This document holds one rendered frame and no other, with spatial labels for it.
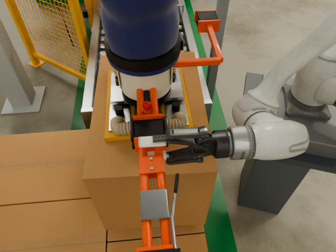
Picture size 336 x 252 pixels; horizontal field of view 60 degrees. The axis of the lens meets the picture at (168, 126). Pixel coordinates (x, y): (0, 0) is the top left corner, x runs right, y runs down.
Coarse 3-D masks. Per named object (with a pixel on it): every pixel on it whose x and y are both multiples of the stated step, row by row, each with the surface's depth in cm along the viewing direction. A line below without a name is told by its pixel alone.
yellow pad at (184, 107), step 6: (180, 72) 113; (174, 78) 106; (180, 78) 110; (186, 96) 104; (168, 102) 101; (174, 102) 98; (180, 102) 101; (186, 102) 102; (162, 108) 100; (168, 108) 100; (174, 108) 97; (180, 108) 100; (186, 108) 100; (168, 114) 98; (186, 114) 98; (186, 126) 95; (192, 126) 95
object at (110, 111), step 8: (112, 72) 112; (112, 80) 109; (112, 104) 101; (120, 104) 101; (128, 104) 101; (112, 112) 98; (120, 112) 96; (128, 112) 98; (128, 120) 96; (104, 128) 95; (104, 136) 92; (112, 136) 92; (120, 136) 92; (128, 136) 93
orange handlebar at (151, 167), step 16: (208, 32) 110; (176, 64) 98; (192, 64) 98; (208, 64) 99; (144, 160) 72; (160, 160) 72; (144, 176) 69; (160, 176) 69; (144, 224) 62; (160, 224) 62; (144, 240) 60
